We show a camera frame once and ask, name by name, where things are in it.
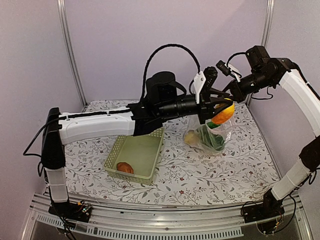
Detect green bok choy toy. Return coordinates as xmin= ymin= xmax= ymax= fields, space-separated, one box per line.
xmin=197 ymin=121 xmax=225 ymax=151

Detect yellow lemon toy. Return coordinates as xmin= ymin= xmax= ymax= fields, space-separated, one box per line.
xmin=184 ymin=130 xmax=198 ymax=146

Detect aluminium front rail frame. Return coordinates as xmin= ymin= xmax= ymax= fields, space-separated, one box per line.
xmin=19 ymin=193 xmax=314 ymax=240

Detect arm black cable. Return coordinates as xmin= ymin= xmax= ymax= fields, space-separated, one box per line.
xmin=142 ymin=43 xmax=202 ymax=101
xmin=226 ymin=51 xmax=247 ymax=63

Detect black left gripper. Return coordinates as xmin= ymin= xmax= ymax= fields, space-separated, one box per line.
xmin=158 ymin=88 xmax=234 ymax=125

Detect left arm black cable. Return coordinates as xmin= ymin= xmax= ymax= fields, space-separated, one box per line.
xmin=142 ymin=43 xmax=202 ymax=101

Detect floral white table mat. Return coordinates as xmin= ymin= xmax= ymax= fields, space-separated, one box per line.
xmin=65 ymin=104 xmax=279 ymax=206

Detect beige perforated plastic basket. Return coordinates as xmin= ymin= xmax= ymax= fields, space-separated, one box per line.
xmin=103 ymin=127 xmax=165 ymax=185

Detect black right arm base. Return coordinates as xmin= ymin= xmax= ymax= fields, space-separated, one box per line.
xmin=240 ymin=200 xmax=285 ymax=223

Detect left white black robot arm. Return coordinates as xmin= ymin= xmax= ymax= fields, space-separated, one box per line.
xmin=41 ymin=70 xmax=232 ymax=217

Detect brown bread roll toy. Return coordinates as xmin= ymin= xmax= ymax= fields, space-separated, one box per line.
xmin=116 ymin=162 xmax=134 ymax=174

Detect orange yellow mango toy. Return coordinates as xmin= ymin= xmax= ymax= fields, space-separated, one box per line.
xmin=211 ymin=103 xmax=235 ymax=125

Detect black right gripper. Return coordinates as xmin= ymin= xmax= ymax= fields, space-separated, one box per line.
xmin=222 ymin=69 xmax=274 ymax=103

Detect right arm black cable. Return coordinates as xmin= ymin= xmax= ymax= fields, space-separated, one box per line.
xmin=226 ymin=51 xmax=247 ymax=63

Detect aluminium frame post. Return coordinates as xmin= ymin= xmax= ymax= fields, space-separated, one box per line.
xmin=56 ymin=0 xmax=88 ymax=108
xmin=261 ymin=0 xmax=275 ymax=48

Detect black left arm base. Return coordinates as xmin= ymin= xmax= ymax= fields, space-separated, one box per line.
xmin=48 ymin=200 xmax=92 ymax=223

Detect left aluminium frame post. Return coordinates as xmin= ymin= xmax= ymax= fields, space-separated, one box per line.
xmin=56 ymin=0 xmax=88 ymax=108

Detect right aluminium frame post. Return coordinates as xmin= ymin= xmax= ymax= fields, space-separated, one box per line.
xmin=261 ymin=0 xmax=275 ymax=48

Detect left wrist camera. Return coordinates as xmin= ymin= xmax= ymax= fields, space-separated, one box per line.
xmin=192 ymin=66 xmax=218 ymax=105

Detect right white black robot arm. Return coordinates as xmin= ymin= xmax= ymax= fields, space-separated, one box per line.
xmin=224 ymin=57 xmax=320 ymax=218

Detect clear pink zip top bag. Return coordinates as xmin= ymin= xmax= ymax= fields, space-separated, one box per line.
xmin=183 ymin=115 xmax=236 ymax=154

